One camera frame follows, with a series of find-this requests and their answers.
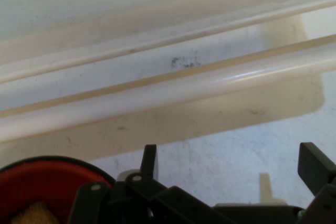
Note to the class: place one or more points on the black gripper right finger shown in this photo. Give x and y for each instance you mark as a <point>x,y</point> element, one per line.
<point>315,163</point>

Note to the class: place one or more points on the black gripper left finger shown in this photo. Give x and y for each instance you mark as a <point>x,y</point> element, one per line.
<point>148,161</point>

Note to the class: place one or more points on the white plastic bin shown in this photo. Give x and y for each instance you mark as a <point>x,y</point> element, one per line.
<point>183,108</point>
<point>131,35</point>

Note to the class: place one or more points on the red bowl with black rim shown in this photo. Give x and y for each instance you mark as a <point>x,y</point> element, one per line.
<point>39,182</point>

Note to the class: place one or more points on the yellow sponge piece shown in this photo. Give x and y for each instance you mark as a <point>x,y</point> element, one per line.
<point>36,213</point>

